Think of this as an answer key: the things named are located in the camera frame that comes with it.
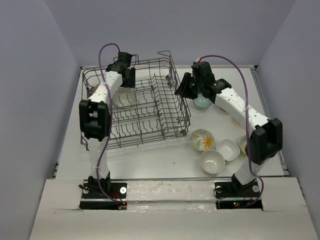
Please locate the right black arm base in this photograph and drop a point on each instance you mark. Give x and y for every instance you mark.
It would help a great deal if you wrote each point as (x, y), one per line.
(231, 195)

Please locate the white round bowl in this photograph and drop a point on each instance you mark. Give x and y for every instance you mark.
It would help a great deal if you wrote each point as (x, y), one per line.
(212, 161)
(124, 98)

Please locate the yellow sun patterned bowl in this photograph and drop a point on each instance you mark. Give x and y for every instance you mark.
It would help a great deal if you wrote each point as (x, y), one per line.
(242, 144)

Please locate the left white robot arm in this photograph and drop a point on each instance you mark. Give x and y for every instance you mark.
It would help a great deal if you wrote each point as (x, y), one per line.
(94, 112)

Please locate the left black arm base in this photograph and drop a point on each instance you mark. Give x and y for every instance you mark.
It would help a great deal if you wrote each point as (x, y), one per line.
(92, 198)

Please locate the floral leaf patterned bowl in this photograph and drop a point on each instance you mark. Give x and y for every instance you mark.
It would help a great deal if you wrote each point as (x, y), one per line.
(201, 140)

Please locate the brown wooden bowl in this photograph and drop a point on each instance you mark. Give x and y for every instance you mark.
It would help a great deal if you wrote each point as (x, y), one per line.
(92, 91)

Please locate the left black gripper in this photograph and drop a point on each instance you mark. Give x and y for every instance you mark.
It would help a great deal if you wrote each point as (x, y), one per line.
(130, 82)

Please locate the light teal bowl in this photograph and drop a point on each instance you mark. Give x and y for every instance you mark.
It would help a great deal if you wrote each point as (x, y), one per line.
(201, 102)

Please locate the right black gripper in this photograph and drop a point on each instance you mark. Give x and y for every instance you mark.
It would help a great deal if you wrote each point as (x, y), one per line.
(182, 90)

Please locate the grey wire dish rack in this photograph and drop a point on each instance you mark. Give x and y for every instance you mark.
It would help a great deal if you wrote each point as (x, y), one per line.
(158, 114)

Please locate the white square bowl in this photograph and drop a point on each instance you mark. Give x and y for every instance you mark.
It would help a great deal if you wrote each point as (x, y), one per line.
(228, 149)

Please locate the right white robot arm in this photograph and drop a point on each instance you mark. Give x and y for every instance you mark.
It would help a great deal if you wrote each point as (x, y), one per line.
(264, 136)

